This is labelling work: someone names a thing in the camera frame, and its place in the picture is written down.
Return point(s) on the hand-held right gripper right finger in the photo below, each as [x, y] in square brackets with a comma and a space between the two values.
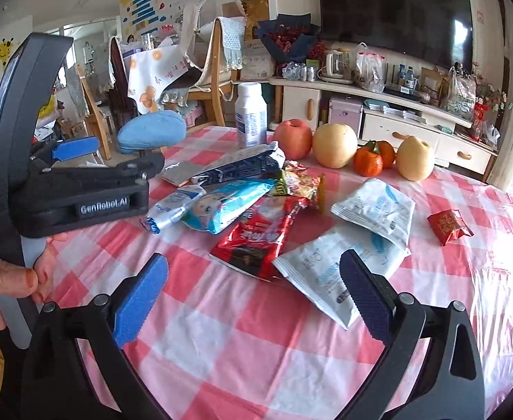
[365, 297]

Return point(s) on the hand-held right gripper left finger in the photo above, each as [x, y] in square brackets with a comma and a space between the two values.
[140, 302]

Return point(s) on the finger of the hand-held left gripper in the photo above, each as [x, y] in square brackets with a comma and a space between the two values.
[75, 148]
[138, 164]

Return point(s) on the dark blue silver snack wrapper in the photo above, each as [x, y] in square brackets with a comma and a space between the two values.
[243, 166]

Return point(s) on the small red gold packet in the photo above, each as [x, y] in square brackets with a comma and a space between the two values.
[451, 227]

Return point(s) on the person's left hand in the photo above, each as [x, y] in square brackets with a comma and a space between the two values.
[3, 280]

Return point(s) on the blue stool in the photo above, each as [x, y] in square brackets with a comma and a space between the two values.
[151, 131]

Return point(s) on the slim wooden chair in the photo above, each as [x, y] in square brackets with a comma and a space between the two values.
[94, 118]

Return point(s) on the small white blue wrapper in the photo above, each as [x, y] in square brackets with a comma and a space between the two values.
[173, 208]

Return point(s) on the white blue printed packet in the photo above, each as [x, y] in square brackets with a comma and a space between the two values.
[313, 271]
[378, 208]

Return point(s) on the dark wooden chair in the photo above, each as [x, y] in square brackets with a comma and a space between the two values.
[118, 96]

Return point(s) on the orange print table cover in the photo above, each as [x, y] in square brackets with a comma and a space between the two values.
[151, 74]

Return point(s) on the light blue snack wrapper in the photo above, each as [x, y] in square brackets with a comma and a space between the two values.
[225, 205]

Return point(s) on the light wooden chair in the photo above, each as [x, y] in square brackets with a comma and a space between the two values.
[215, 92]

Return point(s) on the pink checkered tablecloth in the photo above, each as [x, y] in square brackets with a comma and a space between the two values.
[247, 358]

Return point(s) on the large red snack wrapper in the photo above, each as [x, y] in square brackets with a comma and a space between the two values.
[256, 240]

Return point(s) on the white plastic bottle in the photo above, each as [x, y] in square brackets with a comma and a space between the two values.
[251, 113]

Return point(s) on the yellow red snack wrapper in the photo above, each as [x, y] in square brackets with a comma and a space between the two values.
[302, 186]

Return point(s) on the orange tangerine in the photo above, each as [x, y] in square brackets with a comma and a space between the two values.
[388, 153]
[368, 162]

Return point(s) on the small yellow pear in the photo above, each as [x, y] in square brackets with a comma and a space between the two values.
[415, 159]

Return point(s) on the white mesh food cover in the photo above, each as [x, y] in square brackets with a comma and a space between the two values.
[193, 22]

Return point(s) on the pale blue lace cloth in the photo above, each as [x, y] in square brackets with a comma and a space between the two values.
[233, 43]

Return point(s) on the large yellow pear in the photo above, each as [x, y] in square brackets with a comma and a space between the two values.
[335, 146]

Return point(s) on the red apple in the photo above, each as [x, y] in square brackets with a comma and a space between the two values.
[293, 140]

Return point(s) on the white paper bag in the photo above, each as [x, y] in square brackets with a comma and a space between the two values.
[256, 59]

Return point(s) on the cream television cabinet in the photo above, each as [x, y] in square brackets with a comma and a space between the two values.
[413, 127]

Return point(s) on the pink storage box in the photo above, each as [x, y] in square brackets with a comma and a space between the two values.
[346, 116]

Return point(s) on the dark blue wrapped bouquet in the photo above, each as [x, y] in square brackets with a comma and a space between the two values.
[289, 39]

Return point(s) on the glass electric kettle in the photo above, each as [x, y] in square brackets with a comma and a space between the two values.
[336, 65]

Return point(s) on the printed plastic bag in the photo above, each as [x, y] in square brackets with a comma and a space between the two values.
[459, 96]

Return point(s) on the clear plastic bag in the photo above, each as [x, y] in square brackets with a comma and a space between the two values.
[370, 72]

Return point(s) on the black television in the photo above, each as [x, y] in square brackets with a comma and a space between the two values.
[392, 8]

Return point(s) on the blue striped wall poster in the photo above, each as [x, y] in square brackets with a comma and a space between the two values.
[147, 4]

